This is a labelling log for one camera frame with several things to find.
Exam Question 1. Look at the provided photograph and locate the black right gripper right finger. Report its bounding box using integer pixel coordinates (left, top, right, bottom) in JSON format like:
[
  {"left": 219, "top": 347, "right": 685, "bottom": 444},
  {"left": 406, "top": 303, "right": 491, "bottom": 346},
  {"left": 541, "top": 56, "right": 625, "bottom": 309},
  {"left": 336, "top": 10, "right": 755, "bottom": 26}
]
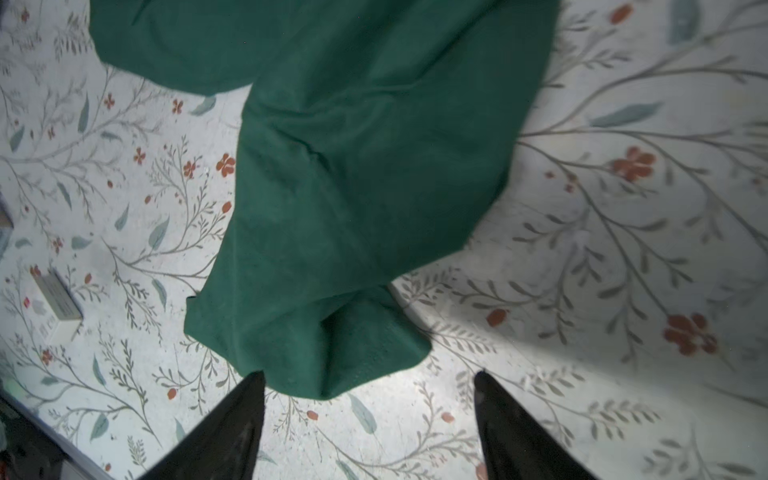
[{"left": 474, "top": 371, "right": 595, "bottom": 480}]

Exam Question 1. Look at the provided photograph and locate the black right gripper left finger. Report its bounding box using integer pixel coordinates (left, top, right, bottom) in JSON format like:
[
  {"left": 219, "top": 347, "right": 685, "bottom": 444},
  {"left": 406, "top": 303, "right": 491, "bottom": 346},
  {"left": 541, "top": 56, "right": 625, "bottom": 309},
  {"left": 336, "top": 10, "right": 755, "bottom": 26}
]
[{"left": 143, "top": 372, "right": 266, "bottom": 480}]

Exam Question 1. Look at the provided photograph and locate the green t-shirt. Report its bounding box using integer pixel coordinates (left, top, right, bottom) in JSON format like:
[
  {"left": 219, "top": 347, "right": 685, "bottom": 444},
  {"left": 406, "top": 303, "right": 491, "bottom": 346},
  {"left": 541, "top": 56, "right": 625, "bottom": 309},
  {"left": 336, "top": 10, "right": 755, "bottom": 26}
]
[{"left": 90, "top": 0, "right": 559, "bottom": 400}]

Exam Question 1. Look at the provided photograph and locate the small white card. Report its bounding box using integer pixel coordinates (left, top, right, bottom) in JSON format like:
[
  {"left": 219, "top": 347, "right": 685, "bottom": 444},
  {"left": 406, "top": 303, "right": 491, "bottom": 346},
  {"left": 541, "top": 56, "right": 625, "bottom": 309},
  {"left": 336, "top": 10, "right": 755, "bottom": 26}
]
[{"left": 28, "top": 272, "right": 83, "bottom": 346}]

